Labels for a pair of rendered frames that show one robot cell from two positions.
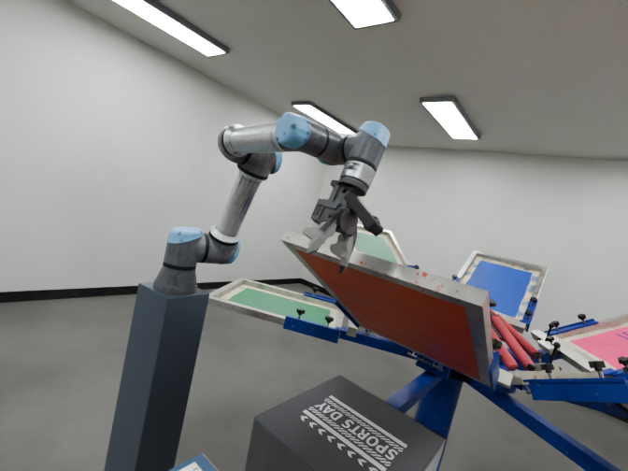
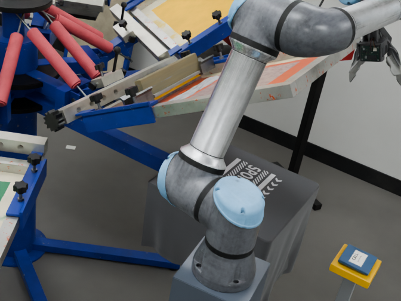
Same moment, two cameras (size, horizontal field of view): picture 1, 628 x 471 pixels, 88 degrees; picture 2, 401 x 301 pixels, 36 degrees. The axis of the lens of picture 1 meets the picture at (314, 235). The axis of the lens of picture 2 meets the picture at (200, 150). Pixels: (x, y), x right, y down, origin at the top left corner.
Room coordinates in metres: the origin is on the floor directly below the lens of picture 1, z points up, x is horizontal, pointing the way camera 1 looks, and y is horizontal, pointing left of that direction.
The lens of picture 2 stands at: (1.51, 1.52, 2.18)
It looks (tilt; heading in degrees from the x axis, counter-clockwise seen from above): 31 degrees down; 259
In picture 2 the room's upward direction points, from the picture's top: 10 degrees clockwise
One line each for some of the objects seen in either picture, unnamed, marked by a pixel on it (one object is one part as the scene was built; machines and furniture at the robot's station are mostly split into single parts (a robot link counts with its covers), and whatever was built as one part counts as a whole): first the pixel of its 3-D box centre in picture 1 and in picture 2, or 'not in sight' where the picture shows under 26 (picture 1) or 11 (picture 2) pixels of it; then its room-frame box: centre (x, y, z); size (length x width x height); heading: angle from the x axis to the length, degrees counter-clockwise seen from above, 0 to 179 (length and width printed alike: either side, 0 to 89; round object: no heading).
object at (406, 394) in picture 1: (408, 396); (126, 144); (1.39, -0.57, 0.89); 1.24 x 0.06 x 0.06; 142
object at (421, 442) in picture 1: (354, 428); (236, 183); (1.00, -0.26, 0.95); 0.48 x 0.44 x 0.01; 142
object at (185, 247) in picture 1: (185, 245); (233, 212); (1.20, 0.46, 1.37); 0.13 x 0.12 x 0.14; 132
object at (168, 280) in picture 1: (178, 275); (227, 253); (1.20, 0.46, 1.25); 0.15 x 0.15 x 0.10
